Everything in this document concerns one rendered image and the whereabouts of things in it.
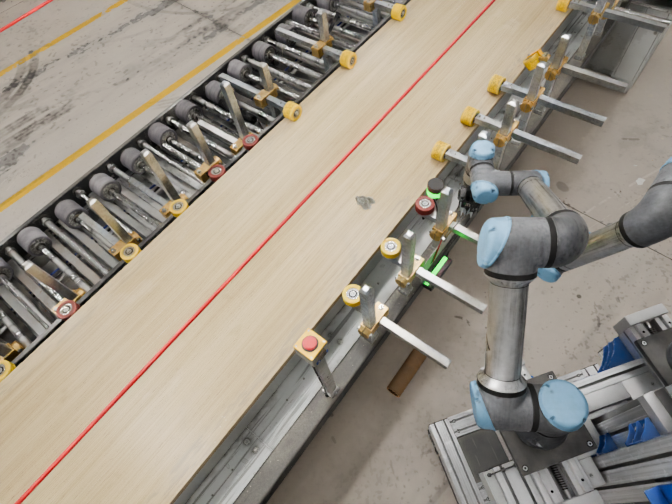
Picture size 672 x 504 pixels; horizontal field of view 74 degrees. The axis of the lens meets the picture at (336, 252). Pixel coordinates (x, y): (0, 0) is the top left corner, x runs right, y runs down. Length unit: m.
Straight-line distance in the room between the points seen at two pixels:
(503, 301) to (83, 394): 1.44
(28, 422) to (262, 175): 1.28
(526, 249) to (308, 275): 0.92
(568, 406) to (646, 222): 0.46
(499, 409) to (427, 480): 1.27
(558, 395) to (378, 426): 1.35
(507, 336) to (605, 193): 2.31
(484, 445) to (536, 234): 1.38
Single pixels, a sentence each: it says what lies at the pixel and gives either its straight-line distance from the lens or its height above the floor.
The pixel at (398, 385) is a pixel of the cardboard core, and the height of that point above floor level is 0.08.
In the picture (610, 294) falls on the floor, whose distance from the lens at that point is 2.93.
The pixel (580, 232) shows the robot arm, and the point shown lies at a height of 1.55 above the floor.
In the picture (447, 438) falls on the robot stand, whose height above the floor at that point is 0.23.
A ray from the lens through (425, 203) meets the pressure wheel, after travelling 1.87.
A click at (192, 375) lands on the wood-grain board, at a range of 1.70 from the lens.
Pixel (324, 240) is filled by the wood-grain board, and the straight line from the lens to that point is 1.79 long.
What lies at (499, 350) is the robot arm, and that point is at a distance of 1.14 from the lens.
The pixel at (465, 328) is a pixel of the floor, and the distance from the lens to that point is 2.61.
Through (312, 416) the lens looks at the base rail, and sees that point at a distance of 1.75.
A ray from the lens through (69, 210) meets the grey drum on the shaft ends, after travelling 2.43.
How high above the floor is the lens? 2.40
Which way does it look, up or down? 59 degrees down
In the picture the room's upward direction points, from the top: 11 degrees counter-clockwise
